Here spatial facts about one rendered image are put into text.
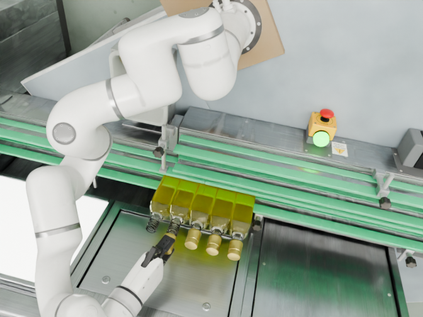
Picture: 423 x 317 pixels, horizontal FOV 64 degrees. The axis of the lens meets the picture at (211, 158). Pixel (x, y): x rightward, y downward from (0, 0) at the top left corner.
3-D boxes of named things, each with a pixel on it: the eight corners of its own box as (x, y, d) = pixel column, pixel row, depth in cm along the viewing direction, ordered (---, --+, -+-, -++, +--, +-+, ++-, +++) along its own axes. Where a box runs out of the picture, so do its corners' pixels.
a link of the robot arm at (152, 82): (128, 105, 75) (96, 34, 66) (231, 75, 75) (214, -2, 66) (126, 126, 68) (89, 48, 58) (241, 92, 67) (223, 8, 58)
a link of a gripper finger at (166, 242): (160, 261, 82) (175, 241, 87) (160, 253, 80) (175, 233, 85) (150, 255, 83) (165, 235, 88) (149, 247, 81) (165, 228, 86)
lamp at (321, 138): (311, 140, 100) (311, 146, 98) (315, 128, 97) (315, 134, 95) (326, 144, 99) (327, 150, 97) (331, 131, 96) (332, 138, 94)
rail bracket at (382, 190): (368, 172, 96) (375, 207, 86) (379, 153, 91) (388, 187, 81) (383, 175, 96) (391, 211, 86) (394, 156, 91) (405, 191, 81)
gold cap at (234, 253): (227, 239, 90) (225, 253, 87) (240, 238, 89) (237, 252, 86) (232, 248, 92) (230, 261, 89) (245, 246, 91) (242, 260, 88)
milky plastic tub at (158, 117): (125, 102, 115) (114, 116, 108) (120, 38, 100) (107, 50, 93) (175, 113, 113) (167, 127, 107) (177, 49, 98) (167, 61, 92)
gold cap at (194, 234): (188, 234, 93) (183, 248, 90) (189, 226, 91) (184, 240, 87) (200, 238, 93) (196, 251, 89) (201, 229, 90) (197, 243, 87)
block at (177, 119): (172, 137, 112) (165, 150, 107) (173, 113, 106) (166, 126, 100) (183, 139, 111) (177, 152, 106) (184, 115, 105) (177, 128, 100)
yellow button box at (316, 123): (305, 129, 106) (305, 143, 101) (313, 109, 101) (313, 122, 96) (328, 133, 106) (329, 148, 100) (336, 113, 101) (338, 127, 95)
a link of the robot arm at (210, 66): (206, 75, 82) (189, 109, 70) (191, 19, 74) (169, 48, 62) (245, 70, 79) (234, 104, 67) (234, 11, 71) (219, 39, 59)
